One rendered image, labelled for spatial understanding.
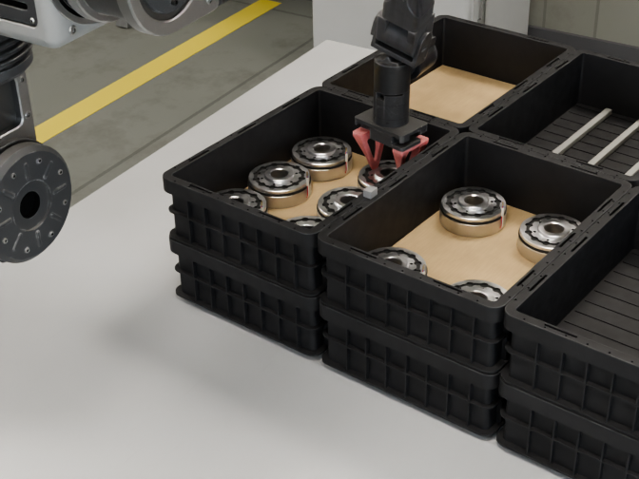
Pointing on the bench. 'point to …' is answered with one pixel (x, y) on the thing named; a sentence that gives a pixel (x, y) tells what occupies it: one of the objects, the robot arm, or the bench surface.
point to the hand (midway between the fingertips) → (389, 170)
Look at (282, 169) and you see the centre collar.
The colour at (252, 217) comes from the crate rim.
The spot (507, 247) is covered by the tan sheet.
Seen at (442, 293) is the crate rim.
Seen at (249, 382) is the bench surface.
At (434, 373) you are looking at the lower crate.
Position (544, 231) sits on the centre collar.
